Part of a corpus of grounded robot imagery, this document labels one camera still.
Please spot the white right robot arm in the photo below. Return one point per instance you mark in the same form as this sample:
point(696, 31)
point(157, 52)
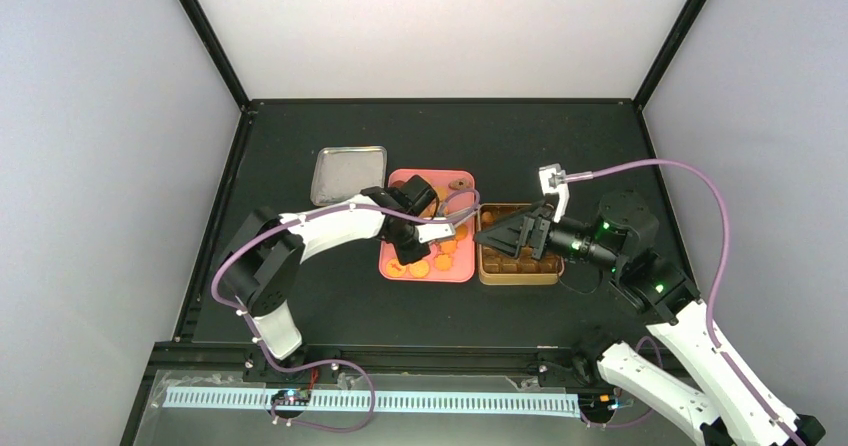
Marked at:
point(727, 405)

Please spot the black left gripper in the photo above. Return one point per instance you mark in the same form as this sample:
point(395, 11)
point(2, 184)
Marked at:
point(407, 255)

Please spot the yellow biscuit red cross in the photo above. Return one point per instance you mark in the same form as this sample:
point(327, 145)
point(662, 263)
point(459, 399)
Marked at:
point(394, 269)

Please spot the yellow dotted round biscuit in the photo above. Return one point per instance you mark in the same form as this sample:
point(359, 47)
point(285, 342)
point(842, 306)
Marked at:
point(419, 269)

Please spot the pink plastic tray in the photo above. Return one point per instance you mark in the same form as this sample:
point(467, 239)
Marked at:
point(451, 261)

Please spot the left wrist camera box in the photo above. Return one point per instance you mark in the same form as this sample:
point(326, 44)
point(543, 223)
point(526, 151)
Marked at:
point(430, 232)

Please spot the silver metal tin lid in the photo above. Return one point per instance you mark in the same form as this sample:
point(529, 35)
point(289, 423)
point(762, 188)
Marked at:
point(342, 172)

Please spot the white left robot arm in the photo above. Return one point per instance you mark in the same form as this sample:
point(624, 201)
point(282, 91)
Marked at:
point(260, 267)

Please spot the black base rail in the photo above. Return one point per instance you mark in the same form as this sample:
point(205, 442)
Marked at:
point(553, 367)

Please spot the white slotted cable duct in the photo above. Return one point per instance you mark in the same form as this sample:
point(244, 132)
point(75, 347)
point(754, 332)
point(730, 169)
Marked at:
point(433, 402)

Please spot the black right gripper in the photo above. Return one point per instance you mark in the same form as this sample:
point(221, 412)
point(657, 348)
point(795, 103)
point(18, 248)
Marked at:
point(530, 223)

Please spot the gold cookie tin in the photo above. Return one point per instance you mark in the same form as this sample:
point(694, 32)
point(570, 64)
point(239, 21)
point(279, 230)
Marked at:
point(495, 269)

